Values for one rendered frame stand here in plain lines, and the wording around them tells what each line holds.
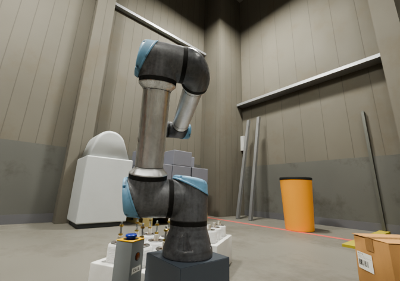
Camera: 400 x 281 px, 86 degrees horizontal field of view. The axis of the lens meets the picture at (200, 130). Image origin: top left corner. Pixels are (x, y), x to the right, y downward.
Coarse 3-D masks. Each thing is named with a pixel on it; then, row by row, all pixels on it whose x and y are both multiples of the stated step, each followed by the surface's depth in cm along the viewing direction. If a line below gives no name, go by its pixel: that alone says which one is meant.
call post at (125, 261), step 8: (144, 240) 79; (120, 248) 74; (128, 248) 73; (136, 248) 75; (120, 256) 74; (128, 256) 72; (120, 264) 73; (128, 264) 72; (136, 264) 74; (112, 272) 73; (120, 272) 72; (128, 272) 71; (136, 272) 74; (112, 280) 72; (120, 280) 71; (128, 280) 70; (136, 280) 74
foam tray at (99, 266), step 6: (102, 258) 98; (90, 264) 92; (96, 264) 91; (102, 264) 90; (108, 264) 90; (90, 270) 91; (96, 270) 90; (102, 270) 89; (108, 270) 88; (144, 270) 85; (90, 276) 90; (96, 276) 89; (102, 276) 88; (108, 276) 87; (144, 276) 82
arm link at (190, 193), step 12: (180, 180) 66; (192, 180) 66; (204, 180) 69; (180, 192) 64; (192, 192) 65; (204, 192) 67; (168, 204) 62; (180, 204) 63; (192, 204) 64; (204, 204) 66; (168, 216) 64; (180, 216) 63; (192, 216) 63; (204, 216) 65
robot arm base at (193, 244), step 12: (180, 228) 62; (192, 228) 62; (204, 228) 65; (168, 240) 63; (180, 240) 61; (192, 240) 61; (204, 240) 63; (168, 252) 60; (180, 252) 59; (192, 252) 59; (204, 252) 61
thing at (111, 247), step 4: (108, 244) 96; (112, 244) 95; (108, 248) 95; (112, 248) 93; (108, 252) 94; (112, 252) 93; (108, 256) 93; (112, 256) 92; (108, 260) 93; (112, 260) 92
